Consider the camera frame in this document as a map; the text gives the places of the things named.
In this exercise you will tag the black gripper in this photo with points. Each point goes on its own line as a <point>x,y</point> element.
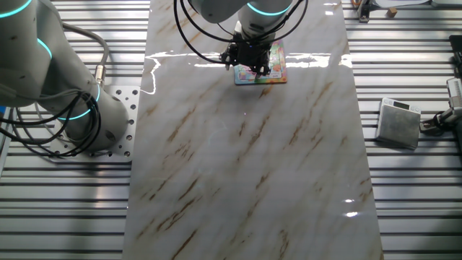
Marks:
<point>250,54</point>

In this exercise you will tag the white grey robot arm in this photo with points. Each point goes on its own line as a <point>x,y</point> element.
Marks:
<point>36,72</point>

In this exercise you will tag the colourful butterfly puzzle board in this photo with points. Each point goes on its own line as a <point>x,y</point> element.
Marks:
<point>278,72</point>

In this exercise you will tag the marble pattern board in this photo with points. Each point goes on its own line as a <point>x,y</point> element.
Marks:
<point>223,173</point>

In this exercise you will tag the small orange object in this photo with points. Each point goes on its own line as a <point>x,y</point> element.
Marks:
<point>356,2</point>

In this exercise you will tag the black upright clamp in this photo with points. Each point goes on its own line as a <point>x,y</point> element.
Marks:
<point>364,12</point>

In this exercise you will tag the small wooden block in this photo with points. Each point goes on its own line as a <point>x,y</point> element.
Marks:
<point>391,12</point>

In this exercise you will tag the silver digital scale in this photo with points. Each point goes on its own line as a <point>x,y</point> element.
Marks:
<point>397,126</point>

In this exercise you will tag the black metal clamp connector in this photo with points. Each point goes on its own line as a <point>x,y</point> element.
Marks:
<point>433,124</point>

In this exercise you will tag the grey ribbed device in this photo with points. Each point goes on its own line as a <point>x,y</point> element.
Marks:
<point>455,90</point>

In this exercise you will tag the black box device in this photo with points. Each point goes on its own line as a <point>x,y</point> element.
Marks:
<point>457,47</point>

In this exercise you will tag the grey flat object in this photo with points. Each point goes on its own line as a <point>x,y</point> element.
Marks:
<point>447,3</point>

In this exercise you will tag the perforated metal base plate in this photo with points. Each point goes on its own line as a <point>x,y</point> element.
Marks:
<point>124,101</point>

